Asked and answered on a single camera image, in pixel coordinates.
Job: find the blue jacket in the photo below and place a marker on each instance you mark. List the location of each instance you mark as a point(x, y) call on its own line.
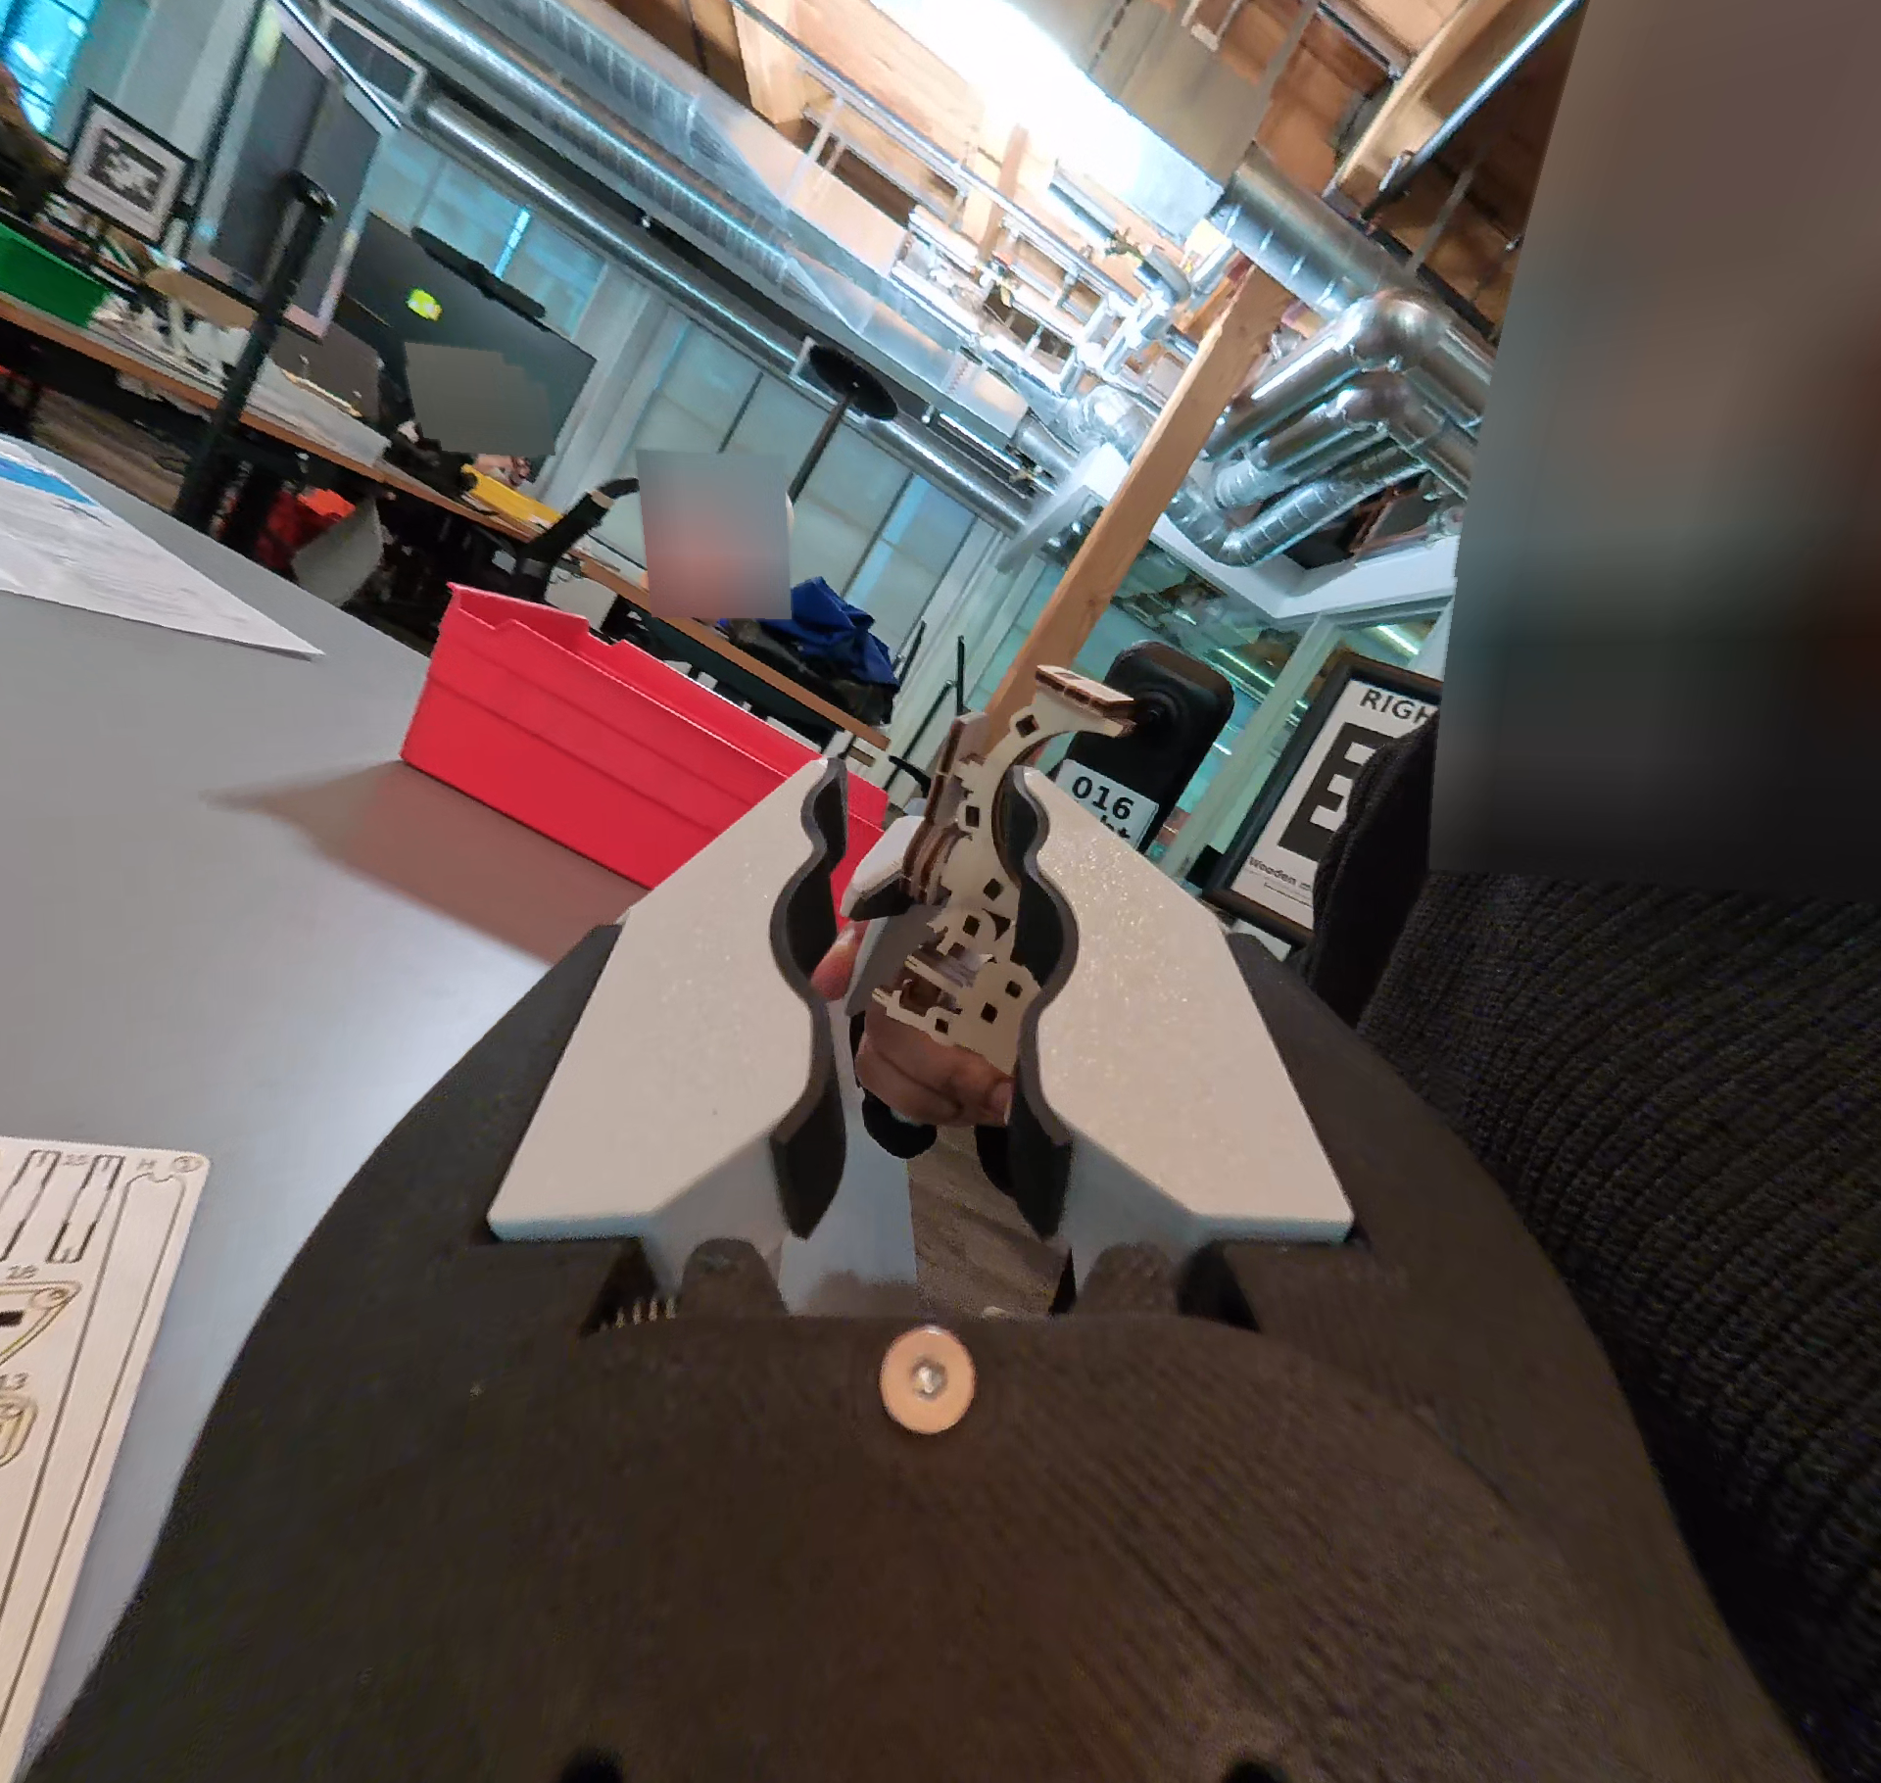
point(824, 638)

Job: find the wooden puzzle model assembly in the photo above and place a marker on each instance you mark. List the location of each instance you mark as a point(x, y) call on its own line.
point(963, 858)

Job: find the punched wooden puzzle sheet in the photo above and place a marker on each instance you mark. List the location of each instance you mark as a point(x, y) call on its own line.
point(89, 1373)

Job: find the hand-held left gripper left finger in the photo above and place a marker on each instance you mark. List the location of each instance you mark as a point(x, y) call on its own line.
point(661, 1079)

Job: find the wooden workbench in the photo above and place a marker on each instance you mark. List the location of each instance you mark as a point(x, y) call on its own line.
point(148, 366)

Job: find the black stand pole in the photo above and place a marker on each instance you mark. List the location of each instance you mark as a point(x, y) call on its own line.
point(250, 374)

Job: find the black round disc on pole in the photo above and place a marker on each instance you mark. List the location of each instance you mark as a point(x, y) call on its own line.
point(854, 382)

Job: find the printed instruction sheet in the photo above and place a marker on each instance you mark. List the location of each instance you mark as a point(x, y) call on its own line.
point(119, 550)

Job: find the black office chair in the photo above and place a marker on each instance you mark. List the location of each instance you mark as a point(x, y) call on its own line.
point(573, 534)

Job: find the yellow box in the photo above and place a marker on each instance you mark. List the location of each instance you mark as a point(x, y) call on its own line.
point(509, 491)

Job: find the black computer monitor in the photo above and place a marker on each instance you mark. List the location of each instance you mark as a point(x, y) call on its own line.
point(471, 329)

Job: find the person's black knit sweater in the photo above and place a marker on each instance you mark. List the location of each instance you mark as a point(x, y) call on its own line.
point(1618, 1152)

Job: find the large display on stand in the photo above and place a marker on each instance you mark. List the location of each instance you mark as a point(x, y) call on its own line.
point(279, 139)

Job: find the grey desk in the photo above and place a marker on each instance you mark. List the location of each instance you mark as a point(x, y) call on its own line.
point(295, 932)

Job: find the red plastic bin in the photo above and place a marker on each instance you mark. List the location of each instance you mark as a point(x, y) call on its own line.
point(589, 740)

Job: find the red bag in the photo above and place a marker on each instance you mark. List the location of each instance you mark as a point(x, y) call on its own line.
point(317, 521)

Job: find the person's right hand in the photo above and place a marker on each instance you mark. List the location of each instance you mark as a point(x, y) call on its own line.
point(942, 1087)

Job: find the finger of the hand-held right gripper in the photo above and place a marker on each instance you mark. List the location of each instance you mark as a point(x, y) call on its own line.
point(891, 887)

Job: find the green plastic bin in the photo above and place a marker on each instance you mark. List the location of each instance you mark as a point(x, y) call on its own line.
point(38, 270)

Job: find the wooden pillar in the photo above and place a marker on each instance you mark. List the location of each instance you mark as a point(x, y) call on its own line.
point(1161, 462)

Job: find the black framed marker sign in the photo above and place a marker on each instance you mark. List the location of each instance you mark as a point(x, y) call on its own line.
point(132, 176)
point(1324, 785)

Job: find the silver ventilation ducts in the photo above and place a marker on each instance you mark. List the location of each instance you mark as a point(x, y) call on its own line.
point(589, 152)

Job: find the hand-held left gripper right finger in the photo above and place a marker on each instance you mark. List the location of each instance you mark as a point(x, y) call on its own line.
point(1191, 1079)

